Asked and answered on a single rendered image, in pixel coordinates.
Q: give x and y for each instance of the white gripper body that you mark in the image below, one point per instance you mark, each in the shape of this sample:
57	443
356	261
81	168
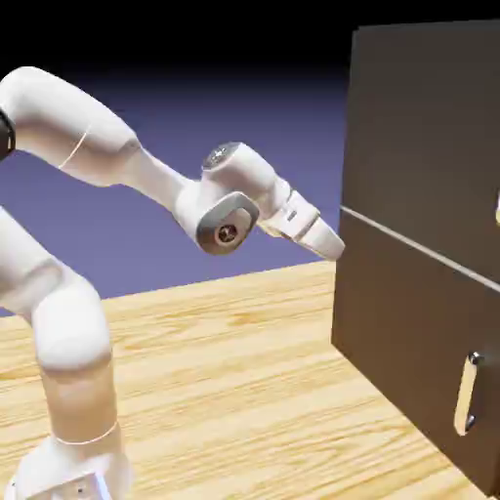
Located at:
322	236

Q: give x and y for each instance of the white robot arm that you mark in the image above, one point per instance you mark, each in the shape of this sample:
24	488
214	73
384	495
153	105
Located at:
78	133

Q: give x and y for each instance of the dark brown wooden cabinet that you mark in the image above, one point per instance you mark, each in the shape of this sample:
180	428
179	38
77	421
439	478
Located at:
414	234

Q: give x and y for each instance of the small dark brown cabinet door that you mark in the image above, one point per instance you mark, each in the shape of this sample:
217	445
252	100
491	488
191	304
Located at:
402	332

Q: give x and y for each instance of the large dark brown cabinet door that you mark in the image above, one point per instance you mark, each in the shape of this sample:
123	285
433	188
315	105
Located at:
422	129

